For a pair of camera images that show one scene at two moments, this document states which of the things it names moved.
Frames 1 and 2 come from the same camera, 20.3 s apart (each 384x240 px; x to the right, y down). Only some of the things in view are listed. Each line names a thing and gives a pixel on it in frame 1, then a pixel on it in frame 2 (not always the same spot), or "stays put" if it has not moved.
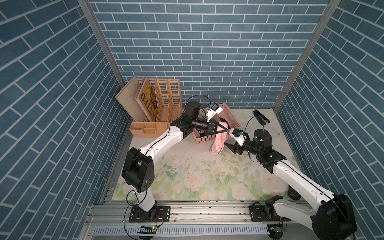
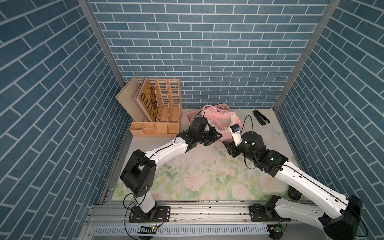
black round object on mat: x=293 y=194 stays put
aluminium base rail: x=195 y=220 stays put
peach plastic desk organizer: x=166 y=95 stays put
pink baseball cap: x=218 y=145 to x=221 y=122
